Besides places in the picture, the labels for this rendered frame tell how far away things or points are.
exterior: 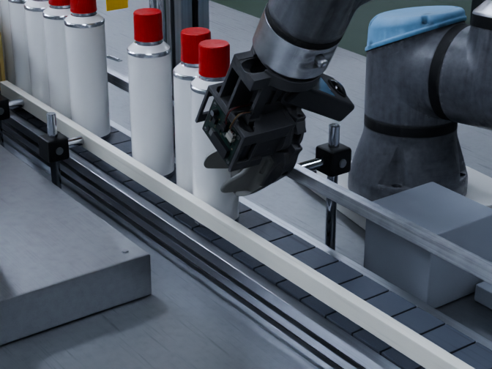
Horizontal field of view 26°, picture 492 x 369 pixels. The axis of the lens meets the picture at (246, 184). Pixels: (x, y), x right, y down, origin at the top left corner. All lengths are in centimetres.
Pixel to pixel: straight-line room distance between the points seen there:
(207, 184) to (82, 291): 18
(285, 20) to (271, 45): 3
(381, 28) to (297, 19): 36
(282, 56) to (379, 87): 35
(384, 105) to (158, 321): 40
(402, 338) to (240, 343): 20
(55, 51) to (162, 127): 23
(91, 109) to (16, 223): 25
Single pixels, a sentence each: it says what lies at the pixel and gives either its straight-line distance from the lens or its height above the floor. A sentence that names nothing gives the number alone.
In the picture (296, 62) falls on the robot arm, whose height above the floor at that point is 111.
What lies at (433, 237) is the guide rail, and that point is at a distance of 99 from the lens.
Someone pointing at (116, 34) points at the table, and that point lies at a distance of 209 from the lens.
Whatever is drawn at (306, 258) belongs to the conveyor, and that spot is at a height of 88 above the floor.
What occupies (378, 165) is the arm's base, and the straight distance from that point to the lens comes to 131.
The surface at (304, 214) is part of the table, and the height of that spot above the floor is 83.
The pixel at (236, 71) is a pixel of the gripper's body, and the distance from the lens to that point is 99.
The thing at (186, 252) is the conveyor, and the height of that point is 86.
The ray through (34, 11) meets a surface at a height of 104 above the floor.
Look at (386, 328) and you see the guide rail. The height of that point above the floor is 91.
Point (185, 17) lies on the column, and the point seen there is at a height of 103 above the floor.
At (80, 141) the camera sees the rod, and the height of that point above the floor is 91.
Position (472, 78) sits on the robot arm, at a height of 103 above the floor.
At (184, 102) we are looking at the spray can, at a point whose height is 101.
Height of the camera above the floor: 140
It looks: 24 degrees down
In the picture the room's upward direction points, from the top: straight up
